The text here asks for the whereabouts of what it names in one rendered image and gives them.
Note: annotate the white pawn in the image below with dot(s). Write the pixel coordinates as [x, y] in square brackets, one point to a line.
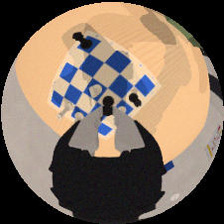
[122, 108]

